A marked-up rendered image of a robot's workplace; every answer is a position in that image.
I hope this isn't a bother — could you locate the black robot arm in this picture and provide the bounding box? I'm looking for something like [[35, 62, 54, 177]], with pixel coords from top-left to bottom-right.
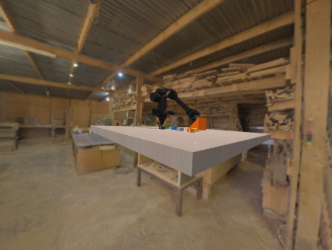
[[150, 88, 200, 121]]

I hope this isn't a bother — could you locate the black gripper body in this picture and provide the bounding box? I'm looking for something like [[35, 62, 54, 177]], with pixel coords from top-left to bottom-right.
[[151, 102, 174, 116]]

